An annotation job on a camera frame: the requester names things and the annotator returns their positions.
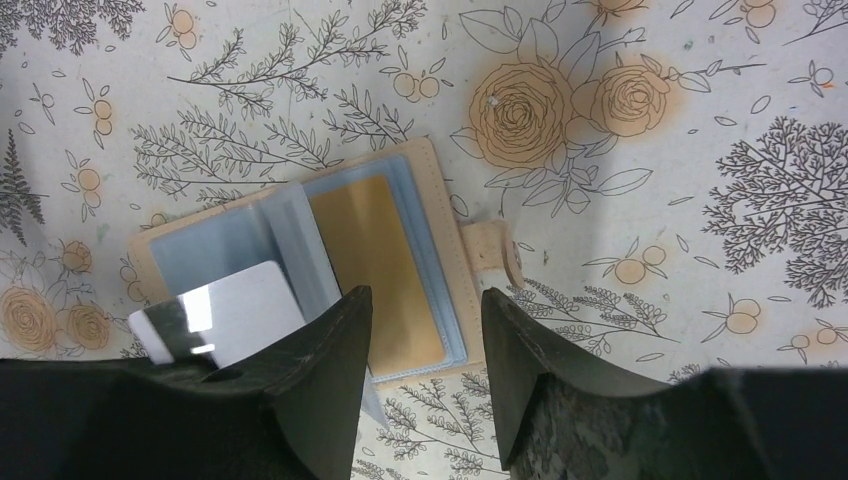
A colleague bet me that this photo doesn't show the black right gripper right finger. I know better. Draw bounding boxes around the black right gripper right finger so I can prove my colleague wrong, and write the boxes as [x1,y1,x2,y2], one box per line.
[481,288,847,479]

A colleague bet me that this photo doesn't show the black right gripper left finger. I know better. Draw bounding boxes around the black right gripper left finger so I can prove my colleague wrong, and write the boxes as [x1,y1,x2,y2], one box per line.
[1,286,373,479]

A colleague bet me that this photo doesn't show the tan leather card holder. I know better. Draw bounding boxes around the tan leather card holder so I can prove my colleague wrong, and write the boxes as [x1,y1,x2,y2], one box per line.
[128,138,522,387]

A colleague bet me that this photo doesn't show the gold credit card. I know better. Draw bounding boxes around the gold credit card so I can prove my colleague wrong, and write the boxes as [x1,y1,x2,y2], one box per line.
[310,175,447,377]

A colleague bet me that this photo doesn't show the floral patterned table mat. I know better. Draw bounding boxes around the floral patterned table mat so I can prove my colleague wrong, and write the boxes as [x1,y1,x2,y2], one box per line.
[1,1,847,479]

